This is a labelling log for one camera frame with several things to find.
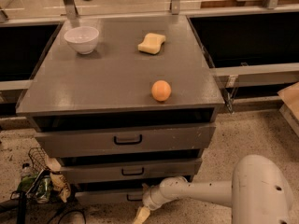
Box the grey bottom drawer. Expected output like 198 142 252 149
74 177 191 204

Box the grey drawer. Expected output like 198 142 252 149
36 124 216 158
60 158 202 184
74 177 191 204

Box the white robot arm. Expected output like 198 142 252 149
133 155 293 224

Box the grey middle drawer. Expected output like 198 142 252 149
60 158 202 184

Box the grey top drawer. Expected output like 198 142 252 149
36 124 216 158

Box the grey drawer cabinet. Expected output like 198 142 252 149
16 15 225 202

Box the green snack bag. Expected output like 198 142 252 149
17 175 52 203

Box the orange fruit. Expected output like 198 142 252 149
151 80 172 102

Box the clear plastic bottle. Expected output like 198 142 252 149
21 163 32 179

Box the yellow sponge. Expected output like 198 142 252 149
137 33 166 55

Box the brown cardboard box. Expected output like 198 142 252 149
278 82 299 136

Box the white ceramic bowl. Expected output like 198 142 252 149
64 26 99 54

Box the wooden board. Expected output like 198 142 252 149
201 0 263 8

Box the black cable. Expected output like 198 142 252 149
46 203 87 224

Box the black wire basket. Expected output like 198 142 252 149
28 147 50 174

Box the metal bracket left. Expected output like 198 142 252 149
63 0 78 20

